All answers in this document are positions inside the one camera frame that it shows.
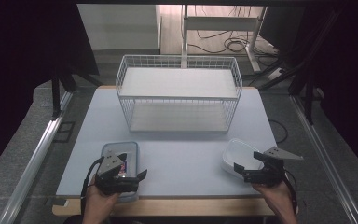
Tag clear food container blue lid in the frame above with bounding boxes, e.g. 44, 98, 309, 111
101, 140, 141, 203

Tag black looped floor cable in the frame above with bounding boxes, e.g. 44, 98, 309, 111
268, 119, 290, 145

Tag left hand-held gripper cable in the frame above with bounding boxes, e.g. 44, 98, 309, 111
79, 156, 105, 216

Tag person's left hand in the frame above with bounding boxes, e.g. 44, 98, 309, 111
83, 184, 121, 217

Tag white cabinet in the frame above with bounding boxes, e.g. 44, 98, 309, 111
76, 3, 163, 56

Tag right hand-held gripper cable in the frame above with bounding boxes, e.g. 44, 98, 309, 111
282, 169, 299, 216

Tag black curtain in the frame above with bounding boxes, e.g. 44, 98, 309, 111
302, 0, 358, 183
0, 0, 101, 182

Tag hand-held gripper cable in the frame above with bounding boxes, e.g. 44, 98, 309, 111
79, 156, 105, 216
282, 169, 299, 216

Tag white power strip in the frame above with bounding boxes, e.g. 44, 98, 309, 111
267, 66, 285, 81

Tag white wire shelf rack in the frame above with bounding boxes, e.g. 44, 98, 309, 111
115, 54, 243, 134

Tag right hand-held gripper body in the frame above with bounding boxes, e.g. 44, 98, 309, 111
242, 146, 304, 189

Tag black square floor frame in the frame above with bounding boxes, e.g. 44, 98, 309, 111
53, 120, 76, 144

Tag black metal stand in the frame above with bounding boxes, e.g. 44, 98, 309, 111
288, 70, 317, 126
50, 70, 76, 121

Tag person's right hand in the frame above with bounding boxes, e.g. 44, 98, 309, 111
251, 181, 296, 217

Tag tangled black floor cables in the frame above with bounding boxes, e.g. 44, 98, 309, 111
187, 5, 279, 56

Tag aluminium rail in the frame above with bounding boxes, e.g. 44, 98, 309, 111
290, 94, 358, 224
0, 91, 75, 224

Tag white square bowl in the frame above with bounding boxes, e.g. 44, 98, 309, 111
220, 138, 267, 181

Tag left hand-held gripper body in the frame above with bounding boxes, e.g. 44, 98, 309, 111
94, 152, 140, 196

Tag white desk frame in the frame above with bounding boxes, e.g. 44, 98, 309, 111
180, 4, 269, 74

